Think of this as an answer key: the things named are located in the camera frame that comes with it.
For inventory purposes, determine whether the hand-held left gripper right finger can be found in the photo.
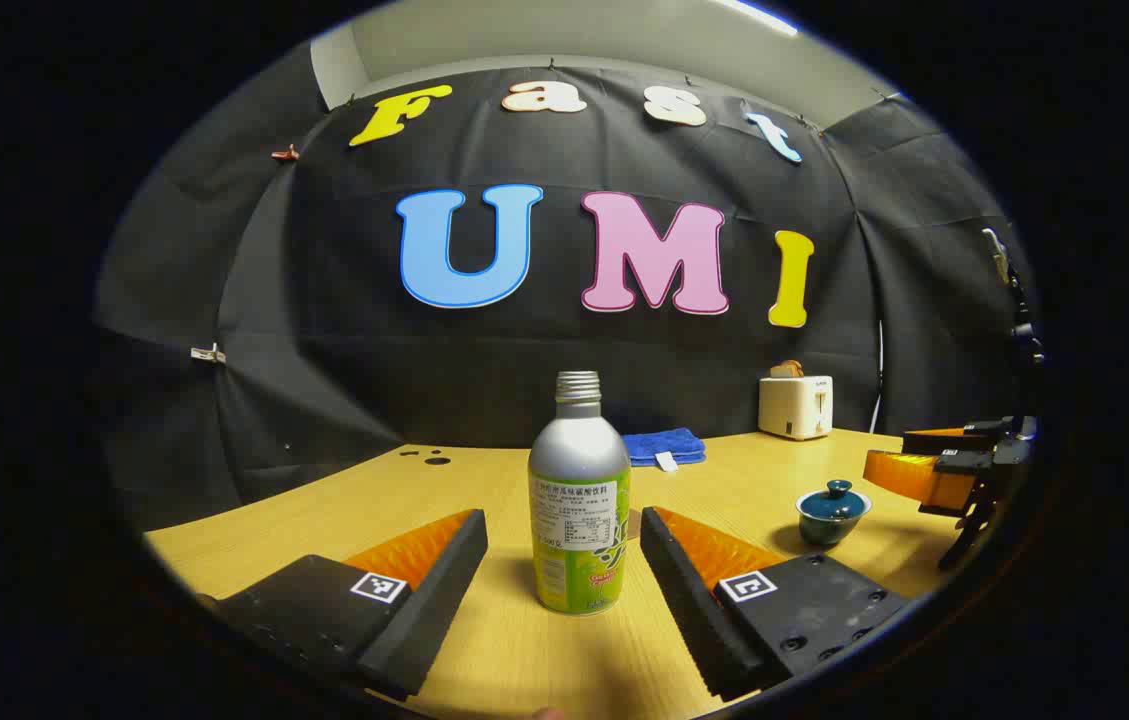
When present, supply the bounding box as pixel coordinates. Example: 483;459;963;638
639;505;911;701

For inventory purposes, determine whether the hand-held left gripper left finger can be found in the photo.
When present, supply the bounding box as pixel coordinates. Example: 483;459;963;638
209;508;489;701

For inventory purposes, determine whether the teal teacup lid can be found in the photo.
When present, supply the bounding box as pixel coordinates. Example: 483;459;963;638
796;479;873;522

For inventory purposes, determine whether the teal teacup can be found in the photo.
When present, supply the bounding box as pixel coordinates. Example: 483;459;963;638
798;503;871;548

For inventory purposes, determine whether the silver green water bottle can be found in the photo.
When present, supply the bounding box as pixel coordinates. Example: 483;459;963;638
528;371;633;616

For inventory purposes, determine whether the cream white toaster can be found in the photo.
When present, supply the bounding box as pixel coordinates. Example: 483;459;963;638
759;375;834;441

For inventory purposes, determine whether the folded blue towel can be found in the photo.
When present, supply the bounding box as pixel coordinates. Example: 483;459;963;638
621;428;708;469

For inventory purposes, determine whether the black backdrop cloth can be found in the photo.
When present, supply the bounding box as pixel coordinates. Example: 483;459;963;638
94;65;1035;531

